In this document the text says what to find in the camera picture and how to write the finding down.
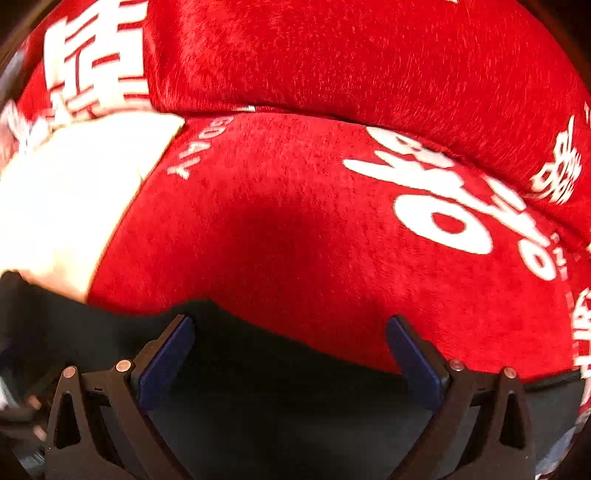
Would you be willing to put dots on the cream towel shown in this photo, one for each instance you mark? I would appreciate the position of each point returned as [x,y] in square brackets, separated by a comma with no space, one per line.
[69,203]

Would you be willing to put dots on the red blanket white characters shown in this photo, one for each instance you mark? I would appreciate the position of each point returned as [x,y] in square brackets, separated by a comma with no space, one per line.
[323,221]

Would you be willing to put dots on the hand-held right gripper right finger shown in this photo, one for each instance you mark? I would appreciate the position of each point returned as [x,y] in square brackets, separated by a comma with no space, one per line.
[415,364]

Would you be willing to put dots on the black pants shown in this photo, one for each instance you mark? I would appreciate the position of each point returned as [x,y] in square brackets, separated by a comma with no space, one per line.
[277,392]

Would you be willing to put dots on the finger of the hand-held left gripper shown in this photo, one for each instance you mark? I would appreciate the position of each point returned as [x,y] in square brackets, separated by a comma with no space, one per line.
[32,410]

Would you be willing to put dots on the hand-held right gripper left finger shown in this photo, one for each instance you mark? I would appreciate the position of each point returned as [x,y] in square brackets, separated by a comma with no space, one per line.
[166,364]

